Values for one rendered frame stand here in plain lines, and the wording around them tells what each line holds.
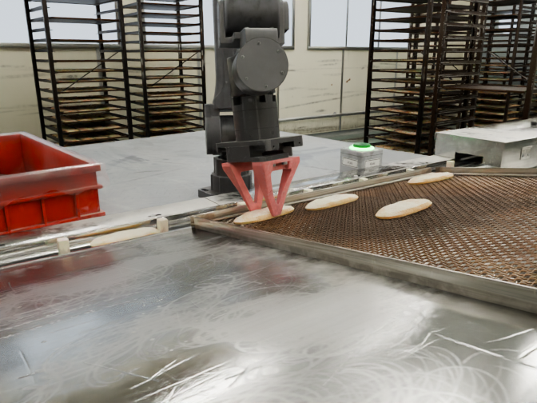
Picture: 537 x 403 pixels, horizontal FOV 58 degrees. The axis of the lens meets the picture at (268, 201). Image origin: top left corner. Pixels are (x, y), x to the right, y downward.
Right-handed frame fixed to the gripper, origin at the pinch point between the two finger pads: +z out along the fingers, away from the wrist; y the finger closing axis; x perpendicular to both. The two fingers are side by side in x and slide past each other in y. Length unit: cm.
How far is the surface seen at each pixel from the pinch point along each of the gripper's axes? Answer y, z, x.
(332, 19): -366, -137, 486
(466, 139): -4, -3, 69
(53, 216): -37.0, 0.5, -14.3
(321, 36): -372, -116, 470
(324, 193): -2.6, 0.6, 15.1
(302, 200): -3.0, 0.9, 10.5
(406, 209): 17.1, 0.4, 6.3
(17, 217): -37.1, -0.5, -19.8
